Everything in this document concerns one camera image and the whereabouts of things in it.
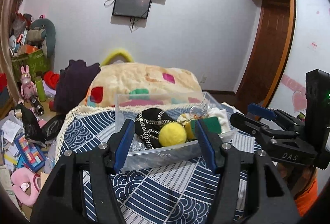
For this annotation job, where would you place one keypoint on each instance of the white wardrobe door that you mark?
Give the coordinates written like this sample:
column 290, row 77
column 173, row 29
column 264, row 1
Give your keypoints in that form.
column 309, row 51

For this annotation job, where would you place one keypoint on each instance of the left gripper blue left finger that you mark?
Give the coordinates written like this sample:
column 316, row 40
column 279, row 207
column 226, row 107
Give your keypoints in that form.
column 118, row 147

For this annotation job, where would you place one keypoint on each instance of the yellow floral fabric scrunchie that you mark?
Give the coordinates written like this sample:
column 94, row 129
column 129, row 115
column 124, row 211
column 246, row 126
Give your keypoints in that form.
column 185, row 118

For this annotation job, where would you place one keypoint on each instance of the pink rabbit toy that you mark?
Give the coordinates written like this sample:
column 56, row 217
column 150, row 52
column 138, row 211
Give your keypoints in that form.
column 28, row 88

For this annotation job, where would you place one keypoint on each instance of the white drawstring pouch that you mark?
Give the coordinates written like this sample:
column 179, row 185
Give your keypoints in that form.
column 222, row 117

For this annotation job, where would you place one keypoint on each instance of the clear plastic storage bin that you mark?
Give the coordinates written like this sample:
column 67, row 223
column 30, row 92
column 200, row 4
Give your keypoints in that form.
column 139, row 157

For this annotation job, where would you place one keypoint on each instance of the green cardboard box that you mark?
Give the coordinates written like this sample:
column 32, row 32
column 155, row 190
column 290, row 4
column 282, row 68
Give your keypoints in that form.
column 38, row 64

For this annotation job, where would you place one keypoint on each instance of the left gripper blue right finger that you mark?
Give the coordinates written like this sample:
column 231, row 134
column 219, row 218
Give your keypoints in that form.
column 210, row 144

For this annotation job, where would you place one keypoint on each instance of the red cloth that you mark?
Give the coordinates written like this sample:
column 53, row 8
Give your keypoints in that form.
column 51, row 79

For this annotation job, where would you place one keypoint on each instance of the black embroidered headband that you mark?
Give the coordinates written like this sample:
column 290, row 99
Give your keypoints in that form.
column 148, row 124

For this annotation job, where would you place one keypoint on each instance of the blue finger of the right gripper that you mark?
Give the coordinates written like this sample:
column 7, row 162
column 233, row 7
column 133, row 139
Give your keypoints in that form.
column 262, row 112

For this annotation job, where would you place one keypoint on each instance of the blue white patterned tablecloth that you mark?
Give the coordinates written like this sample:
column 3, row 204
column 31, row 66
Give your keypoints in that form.
column 163, row 186

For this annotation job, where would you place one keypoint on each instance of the beige plush blanket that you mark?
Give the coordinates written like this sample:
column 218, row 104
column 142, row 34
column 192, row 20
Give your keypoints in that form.
column 138, row 78

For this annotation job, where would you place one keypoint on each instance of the green yellow sponge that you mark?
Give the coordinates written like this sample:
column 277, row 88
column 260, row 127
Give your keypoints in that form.
column 212, row 124

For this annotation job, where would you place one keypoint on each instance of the dark purple garment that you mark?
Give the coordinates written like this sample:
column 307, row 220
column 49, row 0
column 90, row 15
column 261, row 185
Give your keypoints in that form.
column 74, row 82

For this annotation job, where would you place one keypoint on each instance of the small wall monitor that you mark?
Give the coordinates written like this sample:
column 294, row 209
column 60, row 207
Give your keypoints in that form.
column 132, row 8

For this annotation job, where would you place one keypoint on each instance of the pink plush pillow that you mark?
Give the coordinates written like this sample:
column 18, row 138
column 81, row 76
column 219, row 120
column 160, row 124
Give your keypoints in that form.
column 26, row 186

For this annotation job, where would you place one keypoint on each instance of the green bottle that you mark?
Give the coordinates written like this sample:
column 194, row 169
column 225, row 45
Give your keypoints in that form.
column 40, row 89

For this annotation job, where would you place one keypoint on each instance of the black flashlight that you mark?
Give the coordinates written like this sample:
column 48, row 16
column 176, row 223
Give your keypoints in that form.
column 39, row 109

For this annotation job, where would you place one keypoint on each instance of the brown wooden door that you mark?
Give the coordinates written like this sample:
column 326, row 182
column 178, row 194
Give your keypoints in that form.
column 266, row 54

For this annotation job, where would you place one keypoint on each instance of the yellow felt ball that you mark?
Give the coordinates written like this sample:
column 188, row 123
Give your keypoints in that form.
column 172, row 134

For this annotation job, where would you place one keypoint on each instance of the yellow foam arch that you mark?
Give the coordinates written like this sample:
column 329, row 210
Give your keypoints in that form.
column 117, row 54

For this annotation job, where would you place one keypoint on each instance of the colourful blue book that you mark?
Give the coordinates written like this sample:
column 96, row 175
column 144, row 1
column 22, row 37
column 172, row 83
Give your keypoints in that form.
column 32, row 155

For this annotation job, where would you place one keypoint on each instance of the wall power outlet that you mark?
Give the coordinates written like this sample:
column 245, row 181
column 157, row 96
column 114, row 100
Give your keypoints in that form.
column 203, row 78

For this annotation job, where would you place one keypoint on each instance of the black plastic bag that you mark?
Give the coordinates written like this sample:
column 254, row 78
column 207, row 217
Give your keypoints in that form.
column 36, row 134

